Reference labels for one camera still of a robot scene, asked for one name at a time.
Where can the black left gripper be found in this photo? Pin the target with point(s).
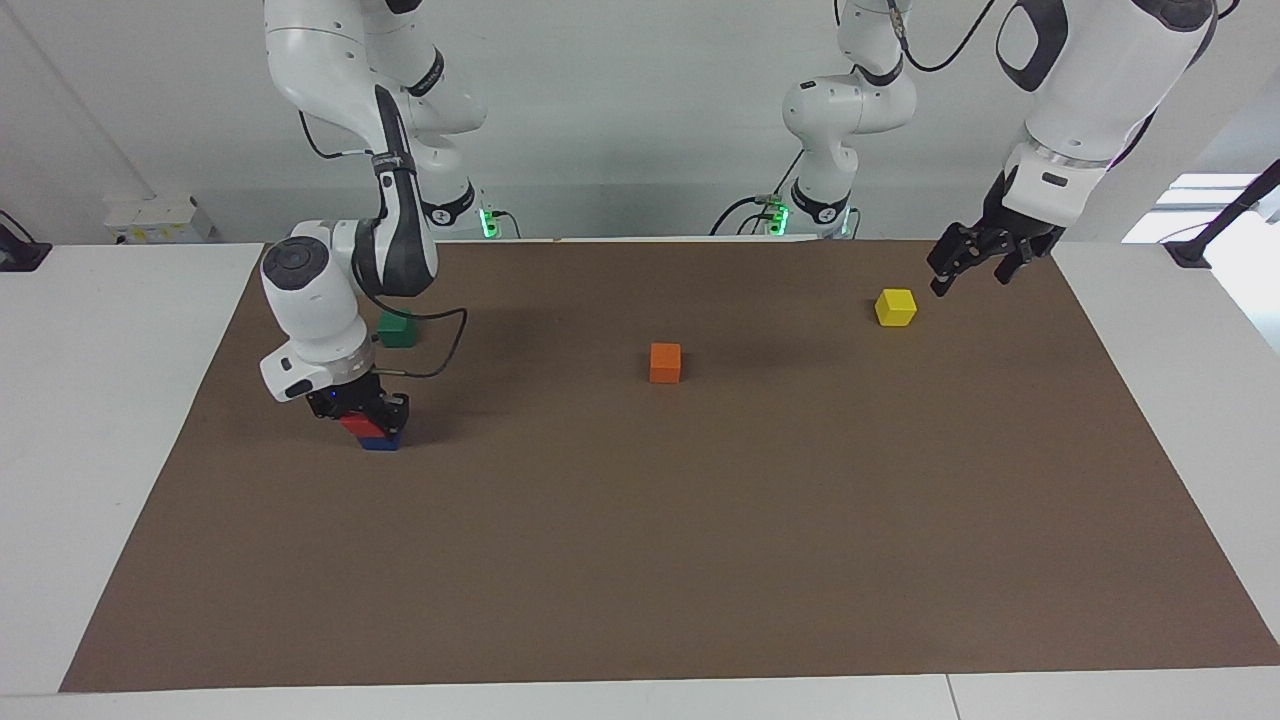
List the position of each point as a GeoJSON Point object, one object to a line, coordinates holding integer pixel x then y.
{"type": "Point", "coordinates": [1005, 235]}

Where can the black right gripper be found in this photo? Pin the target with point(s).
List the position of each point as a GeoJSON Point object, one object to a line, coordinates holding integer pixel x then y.
{"type": "Point", "coordinates": [355, 398]}

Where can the red wooden block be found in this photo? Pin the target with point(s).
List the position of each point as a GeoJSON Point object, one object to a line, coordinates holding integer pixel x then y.
{"type": "Point", "coordinates": [362, 425]}

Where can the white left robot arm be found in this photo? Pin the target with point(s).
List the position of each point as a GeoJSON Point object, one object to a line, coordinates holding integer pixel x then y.
{"type": "Point", "coordinates": [1090, 90]}

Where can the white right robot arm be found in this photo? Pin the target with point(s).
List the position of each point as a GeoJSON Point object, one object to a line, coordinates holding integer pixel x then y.
{"type": "Point", "coordinates": [310, 300]}

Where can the blue wooden block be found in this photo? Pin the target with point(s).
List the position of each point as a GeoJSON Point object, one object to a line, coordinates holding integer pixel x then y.
{"type": "Point", "coordinates": [380, 443]}

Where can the green wooden block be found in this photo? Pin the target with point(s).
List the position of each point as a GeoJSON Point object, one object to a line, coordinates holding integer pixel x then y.
{"type": "Point", "coordinates": [398, 330]}

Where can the yellow wooden block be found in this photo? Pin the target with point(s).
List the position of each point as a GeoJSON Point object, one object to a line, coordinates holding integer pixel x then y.
{"type": "Point", "coordinates": [896, 308]}

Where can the orange wooden block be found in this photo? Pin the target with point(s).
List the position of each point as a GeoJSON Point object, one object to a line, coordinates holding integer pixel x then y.
{"type": "Point", "coordinates": [665, 365]}

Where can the black slanted stand pole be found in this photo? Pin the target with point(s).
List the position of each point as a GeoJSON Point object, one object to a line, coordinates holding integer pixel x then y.
{"type": "Point", "coordinates": [1225, 215]}

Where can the brown table mat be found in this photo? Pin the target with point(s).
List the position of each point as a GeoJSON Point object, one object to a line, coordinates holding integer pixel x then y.
{"type": "Point", "coordinates": [700, 550]}

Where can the white wall socket box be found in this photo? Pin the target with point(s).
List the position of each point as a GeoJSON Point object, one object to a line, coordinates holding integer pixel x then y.
{"type": "Point", "coordinates": [160, 220]}

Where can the black desk clamp mount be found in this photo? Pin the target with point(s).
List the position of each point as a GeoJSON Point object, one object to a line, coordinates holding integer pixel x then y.
{"type": "Point", "coordinates": [20, 252]}

